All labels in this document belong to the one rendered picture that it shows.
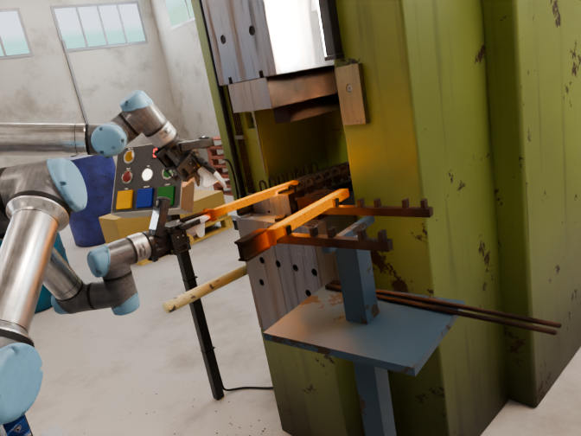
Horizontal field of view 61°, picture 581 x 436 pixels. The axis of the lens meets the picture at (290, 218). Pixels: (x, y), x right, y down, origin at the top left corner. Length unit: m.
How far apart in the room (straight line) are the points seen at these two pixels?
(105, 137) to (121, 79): 8.03
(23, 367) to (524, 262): 1.55
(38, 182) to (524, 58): 1.42
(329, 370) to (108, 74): 7.97
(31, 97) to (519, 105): 7.86
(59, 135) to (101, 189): 4.35
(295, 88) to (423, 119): 0.44
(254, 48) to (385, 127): 0.47
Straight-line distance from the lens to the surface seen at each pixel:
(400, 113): 1.42
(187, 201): 1.92
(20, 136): 1.29
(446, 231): 1.57
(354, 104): 1.49
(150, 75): 9.47
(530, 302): 1.96
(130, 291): 1.38
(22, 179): 1.11
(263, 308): 1.84
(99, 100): 9.10
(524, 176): 1.80
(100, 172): 5.60
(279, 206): 1.65
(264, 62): 1.56
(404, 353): 1.09
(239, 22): 1.63
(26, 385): 0.91
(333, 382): 1.74
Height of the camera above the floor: 1.35
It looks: 16 degrees down
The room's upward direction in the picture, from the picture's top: 11 degrees counter-clockwise
